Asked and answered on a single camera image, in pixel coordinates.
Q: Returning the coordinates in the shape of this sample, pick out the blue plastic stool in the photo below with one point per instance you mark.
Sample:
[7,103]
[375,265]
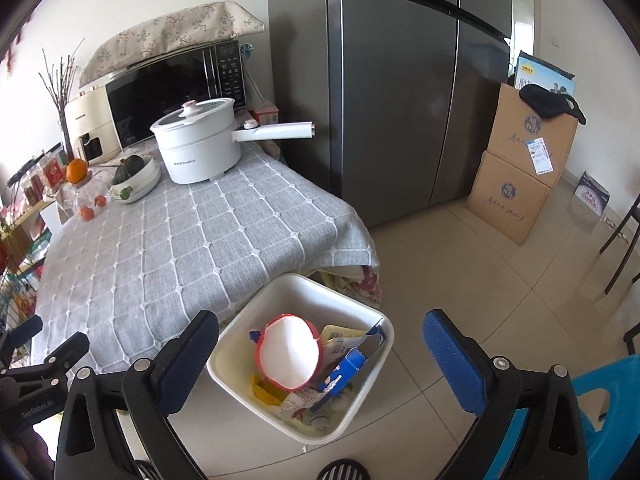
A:
[610,410]

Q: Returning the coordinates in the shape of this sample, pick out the black chair legs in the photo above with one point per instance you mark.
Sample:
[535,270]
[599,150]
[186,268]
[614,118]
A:
[620,227]

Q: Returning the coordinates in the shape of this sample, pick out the floral microwave cover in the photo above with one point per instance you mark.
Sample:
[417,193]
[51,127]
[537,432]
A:
[175,30]

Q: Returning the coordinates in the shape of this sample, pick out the orange fruit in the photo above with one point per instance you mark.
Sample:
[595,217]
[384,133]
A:
[76,171]

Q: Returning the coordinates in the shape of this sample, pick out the green lime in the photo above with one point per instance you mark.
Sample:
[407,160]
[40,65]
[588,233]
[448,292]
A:
[125,192]

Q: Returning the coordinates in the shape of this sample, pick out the blue snack box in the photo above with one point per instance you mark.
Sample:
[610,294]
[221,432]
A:
[350,366]

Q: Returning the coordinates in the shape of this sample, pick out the dried branches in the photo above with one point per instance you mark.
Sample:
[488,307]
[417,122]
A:
[64,110]

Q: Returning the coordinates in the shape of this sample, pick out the glass jar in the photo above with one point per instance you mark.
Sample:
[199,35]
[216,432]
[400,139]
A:
[92,196]

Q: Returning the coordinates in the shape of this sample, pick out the red packaged goods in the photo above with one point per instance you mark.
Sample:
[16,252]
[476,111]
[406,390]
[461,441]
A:
[50,172]

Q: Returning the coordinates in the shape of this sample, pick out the white electric pot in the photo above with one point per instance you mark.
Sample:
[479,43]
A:
[195,155]

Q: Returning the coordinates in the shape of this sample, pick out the small printed box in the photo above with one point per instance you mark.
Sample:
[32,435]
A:
[592,195]

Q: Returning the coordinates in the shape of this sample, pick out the black microwave oven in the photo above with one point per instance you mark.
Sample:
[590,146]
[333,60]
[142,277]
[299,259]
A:
[165,90]

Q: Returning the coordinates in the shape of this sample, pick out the white bowl with avocados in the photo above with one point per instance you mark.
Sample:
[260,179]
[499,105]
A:
[144,186]

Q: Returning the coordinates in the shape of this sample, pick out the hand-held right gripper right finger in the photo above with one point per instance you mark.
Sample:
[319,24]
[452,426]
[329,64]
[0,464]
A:
[455,360]

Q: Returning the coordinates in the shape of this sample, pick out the black chair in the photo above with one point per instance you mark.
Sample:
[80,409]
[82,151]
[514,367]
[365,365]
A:
[632,340]

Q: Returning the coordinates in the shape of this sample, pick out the dark grey refrigerator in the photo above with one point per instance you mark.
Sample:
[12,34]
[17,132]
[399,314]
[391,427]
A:
[390,85]

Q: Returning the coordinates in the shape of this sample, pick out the metal shelf rack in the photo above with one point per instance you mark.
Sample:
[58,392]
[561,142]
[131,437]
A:
[20,270]

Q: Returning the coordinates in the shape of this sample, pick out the cardboard box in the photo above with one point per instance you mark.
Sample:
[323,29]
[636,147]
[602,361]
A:
[505,200]
[520,135]

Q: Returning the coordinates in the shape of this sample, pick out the red snack wrapper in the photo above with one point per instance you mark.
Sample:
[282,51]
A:
[290,355]

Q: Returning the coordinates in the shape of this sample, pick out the yellow snack packet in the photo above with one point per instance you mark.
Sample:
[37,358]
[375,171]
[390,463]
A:
[340,335]

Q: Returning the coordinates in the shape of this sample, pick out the grey checked tablecloth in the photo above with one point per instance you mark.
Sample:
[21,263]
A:
[175,250]

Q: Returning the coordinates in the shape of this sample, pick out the floral undercloth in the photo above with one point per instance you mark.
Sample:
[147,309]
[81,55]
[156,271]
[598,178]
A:
[365,282]

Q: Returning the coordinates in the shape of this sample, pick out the small pink box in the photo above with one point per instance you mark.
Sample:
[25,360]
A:
[265,112]

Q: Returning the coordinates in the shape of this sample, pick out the striped black white clothing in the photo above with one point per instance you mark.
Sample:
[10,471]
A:
[345,472]

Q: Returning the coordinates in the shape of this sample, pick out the blue and white box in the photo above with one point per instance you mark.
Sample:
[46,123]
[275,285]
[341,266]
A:
[540,72]

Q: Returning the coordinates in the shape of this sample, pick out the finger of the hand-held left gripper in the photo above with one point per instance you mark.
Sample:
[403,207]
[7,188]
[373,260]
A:
[60,362]
[25,332]

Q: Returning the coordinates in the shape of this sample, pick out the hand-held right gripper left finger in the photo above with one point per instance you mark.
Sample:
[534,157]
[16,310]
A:
[187,360]

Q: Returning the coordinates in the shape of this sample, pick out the dark green squash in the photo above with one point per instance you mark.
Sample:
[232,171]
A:
[127,170]

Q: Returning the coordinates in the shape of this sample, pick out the cream air fryer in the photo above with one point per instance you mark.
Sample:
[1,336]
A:
[90,110]

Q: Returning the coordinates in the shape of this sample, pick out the black cloth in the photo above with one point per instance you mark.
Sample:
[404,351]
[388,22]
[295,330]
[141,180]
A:
[545,100]

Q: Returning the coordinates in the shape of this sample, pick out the white plastic bin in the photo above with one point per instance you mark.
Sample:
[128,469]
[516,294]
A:
[300,300]

